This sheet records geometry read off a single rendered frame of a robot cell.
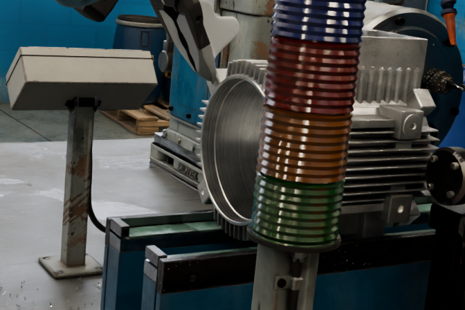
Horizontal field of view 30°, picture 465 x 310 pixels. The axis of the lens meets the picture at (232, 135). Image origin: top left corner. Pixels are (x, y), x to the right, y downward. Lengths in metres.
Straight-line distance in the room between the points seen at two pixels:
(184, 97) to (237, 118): 0.60
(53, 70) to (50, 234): 0.31
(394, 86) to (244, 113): 0.17
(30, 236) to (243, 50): 0.46
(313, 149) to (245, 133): 0.45
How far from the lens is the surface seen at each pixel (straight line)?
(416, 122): 0.91
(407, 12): 1.30
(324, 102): 0.54
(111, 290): 0.95
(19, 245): 1.23
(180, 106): 1.60
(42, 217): 1.36
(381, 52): 0.93
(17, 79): 1.06
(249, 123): 1.00
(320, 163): 0.55
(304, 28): 0.54
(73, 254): 1.14
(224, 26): 0.92
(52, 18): 6.74
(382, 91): 0.94
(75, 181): 1.11
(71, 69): 1.06
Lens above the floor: 1.21
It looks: 11 degrees down
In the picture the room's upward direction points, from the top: 5 degrees clockwise
